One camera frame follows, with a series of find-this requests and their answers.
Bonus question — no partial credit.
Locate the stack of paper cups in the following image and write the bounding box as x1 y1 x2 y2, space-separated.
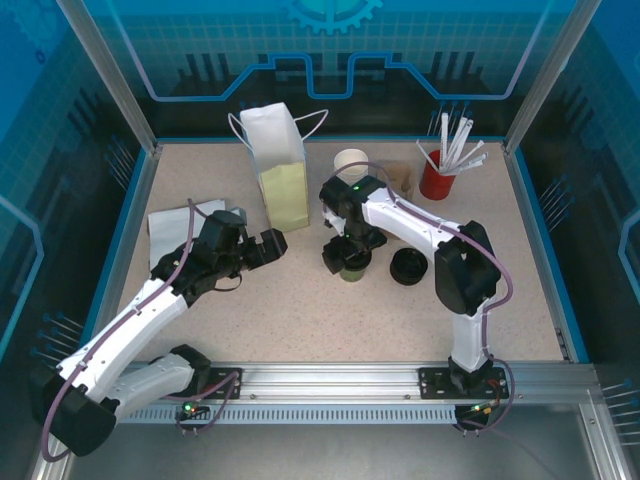
333 148 371 182

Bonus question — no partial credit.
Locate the grey metal base plate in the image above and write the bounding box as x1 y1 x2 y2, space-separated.
64 424 601 480

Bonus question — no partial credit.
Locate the aluminium frame post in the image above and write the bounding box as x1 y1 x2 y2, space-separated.
502 0 604 156
54 0 162 154

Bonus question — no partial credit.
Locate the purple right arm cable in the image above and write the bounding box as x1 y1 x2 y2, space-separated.
327 162 516 406

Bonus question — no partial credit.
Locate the aluminium mounting rail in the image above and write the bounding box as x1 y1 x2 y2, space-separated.
64 360 601 404

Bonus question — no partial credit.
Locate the stack of cardboard cup carriers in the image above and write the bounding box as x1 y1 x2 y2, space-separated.
387 162 416 200

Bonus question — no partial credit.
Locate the stack of black lids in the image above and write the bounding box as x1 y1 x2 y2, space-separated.
389 248 429 287

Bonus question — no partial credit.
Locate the small LED controller board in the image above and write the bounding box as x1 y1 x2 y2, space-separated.
175 401 211 420
457 399 501 419

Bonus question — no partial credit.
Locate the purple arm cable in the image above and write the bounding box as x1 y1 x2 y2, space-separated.
327 162 516 406
40 198 197 460

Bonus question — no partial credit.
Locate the stack of white napkins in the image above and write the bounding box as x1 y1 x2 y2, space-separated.
147 198 226 269

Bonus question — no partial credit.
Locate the white green paper bag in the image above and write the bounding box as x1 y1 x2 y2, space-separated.
228 102 330 236

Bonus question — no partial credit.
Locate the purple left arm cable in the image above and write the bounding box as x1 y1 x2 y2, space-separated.
40 198 197 460

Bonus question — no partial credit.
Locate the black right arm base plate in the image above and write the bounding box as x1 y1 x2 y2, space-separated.
418 367 511 401

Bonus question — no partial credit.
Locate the red straw holder cup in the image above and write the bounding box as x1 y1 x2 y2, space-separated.
418 148 457 200

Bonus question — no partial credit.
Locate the slotted grey cable duct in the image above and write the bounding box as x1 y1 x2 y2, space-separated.
119 403 469 426

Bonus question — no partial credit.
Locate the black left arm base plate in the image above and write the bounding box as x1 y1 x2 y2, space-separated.
199 367 245 401

